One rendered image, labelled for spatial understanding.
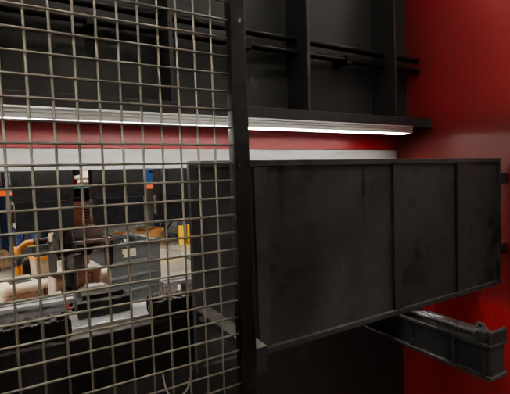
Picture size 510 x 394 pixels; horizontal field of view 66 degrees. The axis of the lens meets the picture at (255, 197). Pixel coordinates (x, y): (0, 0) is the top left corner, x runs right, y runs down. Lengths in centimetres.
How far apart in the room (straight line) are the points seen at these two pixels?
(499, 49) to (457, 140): 34
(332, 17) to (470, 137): 70
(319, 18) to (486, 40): 61
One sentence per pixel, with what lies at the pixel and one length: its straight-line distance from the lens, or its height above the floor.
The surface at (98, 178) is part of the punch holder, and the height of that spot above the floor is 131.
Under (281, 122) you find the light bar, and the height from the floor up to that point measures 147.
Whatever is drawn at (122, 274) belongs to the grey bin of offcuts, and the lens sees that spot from 404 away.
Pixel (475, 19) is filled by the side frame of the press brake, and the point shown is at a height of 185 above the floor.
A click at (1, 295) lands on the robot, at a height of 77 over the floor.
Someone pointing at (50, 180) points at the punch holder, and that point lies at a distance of 123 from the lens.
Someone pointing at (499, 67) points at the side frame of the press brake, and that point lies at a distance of 169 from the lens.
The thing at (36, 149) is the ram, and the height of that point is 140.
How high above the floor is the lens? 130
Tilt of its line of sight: 3 degrees down
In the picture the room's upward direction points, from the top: 2 degrees counter-clockwise
